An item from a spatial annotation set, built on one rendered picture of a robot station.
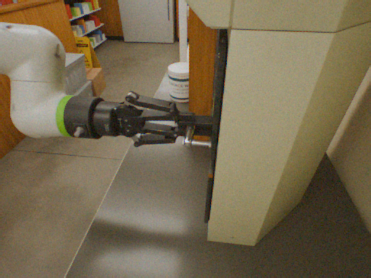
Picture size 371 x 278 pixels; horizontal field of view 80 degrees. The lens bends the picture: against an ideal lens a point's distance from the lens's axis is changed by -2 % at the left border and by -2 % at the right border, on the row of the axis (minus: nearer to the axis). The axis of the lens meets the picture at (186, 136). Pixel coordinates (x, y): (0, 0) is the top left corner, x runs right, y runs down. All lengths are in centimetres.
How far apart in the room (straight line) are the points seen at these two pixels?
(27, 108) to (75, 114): 10
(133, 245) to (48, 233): 136
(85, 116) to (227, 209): 34
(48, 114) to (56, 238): 142
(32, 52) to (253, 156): 45
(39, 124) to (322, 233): 70
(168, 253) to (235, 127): 36
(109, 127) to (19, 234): 162
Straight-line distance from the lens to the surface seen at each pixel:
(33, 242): 193
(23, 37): 55
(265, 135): 35
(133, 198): 68
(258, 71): 30
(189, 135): 43
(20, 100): 56
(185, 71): 102
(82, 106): 50
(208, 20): 28
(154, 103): 45
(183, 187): 68
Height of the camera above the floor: 147
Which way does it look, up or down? 38 degrees down
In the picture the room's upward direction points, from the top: straight up
